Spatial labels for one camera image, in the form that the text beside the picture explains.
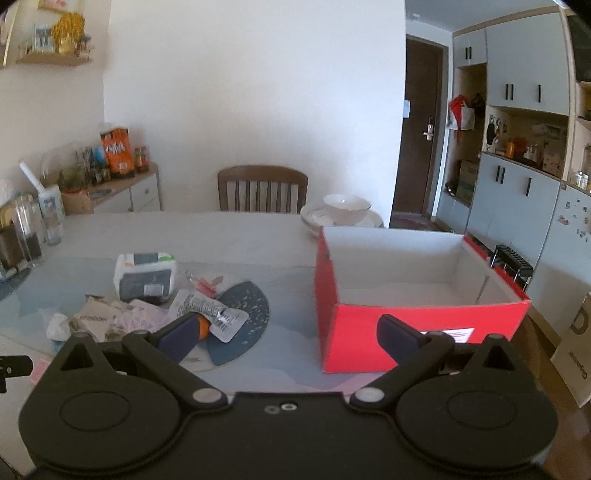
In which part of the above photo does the clear glass canister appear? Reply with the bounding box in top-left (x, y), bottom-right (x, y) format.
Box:
top-left (9, 196), bottom-right (47, 268)

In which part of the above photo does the white cardboard box orange trim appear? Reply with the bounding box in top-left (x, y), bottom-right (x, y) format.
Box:
top-left (315, 225), bottom-right (532, 374)

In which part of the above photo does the stack of white plates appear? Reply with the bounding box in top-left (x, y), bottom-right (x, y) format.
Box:
top-left (300, 203), bottom-right (385, 238)

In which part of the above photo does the small brown cardboard box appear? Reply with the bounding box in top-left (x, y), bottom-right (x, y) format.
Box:
top-left (61, 189), bottom-right (95, 215)

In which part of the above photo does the orange snack bag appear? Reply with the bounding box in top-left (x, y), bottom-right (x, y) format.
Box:
top-left (100, 128), bottom-right (136, 178)

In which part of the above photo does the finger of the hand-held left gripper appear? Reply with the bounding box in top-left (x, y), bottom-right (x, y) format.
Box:
top-left (0, 355), bottom-right (34, 393)

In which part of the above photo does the white tissue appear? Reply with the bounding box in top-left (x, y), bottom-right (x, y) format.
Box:
top-left (46, 313), bottom-right (77, 342)

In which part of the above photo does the brown wooden chair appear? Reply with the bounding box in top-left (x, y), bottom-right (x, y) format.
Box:
top-left (217, 165), bottom-right (309, 215)

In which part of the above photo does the white marble desktop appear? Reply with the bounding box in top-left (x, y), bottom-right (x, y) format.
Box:
top-left (0, 211), bottom-right (393, 472)

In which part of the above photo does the dark brown door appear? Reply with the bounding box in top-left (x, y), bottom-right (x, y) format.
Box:
top-left (392, 37), bottom-right (444, 217)

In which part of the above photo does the patterned door rug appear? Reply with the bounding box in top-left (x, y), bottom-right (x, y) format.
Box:
top-left (390, 215), bottom-right (444, 232)

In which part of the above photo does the black wire rack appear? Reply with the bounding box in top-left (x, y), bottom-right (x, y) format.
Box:
top-left (490, 244), bottom-right (534, 291)

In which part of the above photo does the white rolled paper tube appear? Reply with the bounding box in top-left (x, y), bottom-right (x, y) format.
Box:
top-left (18, 161), bottom-right (47, 195)

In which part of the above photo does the grey cabinet wall unit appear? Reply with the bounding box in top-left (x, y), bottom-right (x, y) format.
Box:
top-left (436, 9), bottom-right (591, 296)

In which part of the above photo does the blue round placemat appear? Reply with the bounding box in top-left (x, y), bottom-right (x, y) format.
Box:
top-left (203, 281), bottom-right (271, 366)

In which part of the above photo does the white porcelain bowl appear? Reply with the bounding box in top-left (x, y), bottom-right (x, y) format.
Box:
top-left (322, 194), bottom-right (372, 219)

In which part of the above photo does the red and white bag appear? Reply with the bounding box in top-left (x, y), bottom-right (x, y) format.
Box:
top-left (448, 95), bottom-right (476, 132)

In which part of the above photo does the white snack packet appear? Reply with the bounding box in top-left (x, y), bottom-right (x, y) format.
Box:
top-left (168, 288), bottom-right (250, 343)

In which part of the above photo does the clear bottle with white label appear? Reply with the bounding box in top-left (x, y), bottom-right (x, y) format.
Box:
top-left (39, 185), bottom-right (65, 247)

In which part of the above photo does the wooden wall shelf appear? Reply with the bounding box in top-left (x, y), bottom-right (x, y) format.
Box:
top-left (16, 53), bottom-right (93, 66)

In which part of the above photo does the beige cartoon doll charm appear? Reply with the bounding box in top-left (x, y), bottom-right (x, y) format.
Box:
top-left (69, 295), bottom-right (123, 340)

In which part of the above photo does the brown cardboard box flap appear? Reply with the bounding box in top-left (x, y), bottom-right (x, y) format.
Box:
top-left (550, 292), bottom-right (591, 409)

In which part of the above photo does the cluster of glass jars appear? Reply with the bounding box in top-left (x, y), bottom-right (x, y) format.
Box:
top-left (41, 143), bottom-right (114, 190)

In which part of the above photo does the small pink plastic item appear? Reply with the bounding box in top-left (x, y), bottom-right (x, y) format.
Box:
top-left (187, 272), bottom-right (225, 296)

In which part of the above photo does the white and dark tissue pack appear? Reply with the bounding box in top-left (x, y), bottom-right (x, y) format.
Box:
top-left (113, 251), bottom-right (178, 303)

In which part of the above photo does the gold ornament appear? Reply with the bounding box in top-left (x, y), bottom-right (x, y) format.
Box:
top-left (52, 11), bottom-right (86, 54)

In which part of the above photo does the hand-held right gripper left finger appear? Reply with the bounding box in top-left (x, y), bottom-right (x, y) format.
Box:
top-left (55, 311), bottom-right (229, 413)

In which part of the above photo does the white side cabinet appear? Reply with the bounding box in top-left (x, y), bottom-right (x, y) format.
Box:
top-left (60, 161), bottom-right (162, 215)

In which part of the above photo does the large cardboard box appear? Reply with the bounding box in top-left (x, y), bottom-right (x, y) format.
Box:
top-left (457, 159), bottom-right (481, 204)

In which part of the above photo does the clear wrapper with pink print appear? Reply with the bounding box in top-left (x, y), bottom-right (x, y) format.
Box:
top-left (111, 299), bottom-right (174, 335)

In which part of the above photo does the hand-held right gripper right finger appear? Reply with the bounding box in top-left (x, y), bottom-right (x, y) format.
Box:
top-left (350, 314), bottom-right (520, 411)

